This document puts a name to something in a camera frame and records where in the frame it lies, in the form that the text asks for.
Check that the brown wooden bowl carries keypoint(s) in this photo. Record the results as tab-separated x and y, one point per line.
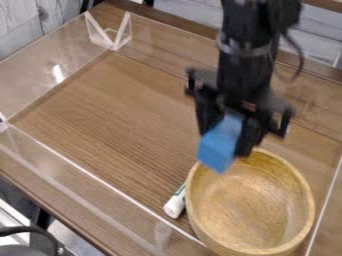
253	211

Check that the clear acrylic corner bracket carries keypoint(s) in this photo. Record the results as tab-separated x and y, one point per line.
110	38

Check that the white green-capped marker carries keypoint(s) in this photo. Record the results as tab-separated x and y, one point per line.
175	205

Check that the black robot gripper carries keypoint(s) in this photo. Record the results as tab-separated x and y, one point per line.
237	89

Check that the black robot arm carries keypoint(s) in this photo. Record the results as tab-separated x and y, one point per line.
254	25

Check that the black metal stand base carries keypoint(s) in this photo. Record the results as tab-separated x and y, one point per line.
36	241

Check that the blue rectangular block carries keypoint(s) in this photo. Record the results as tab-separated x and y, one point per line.
218	144

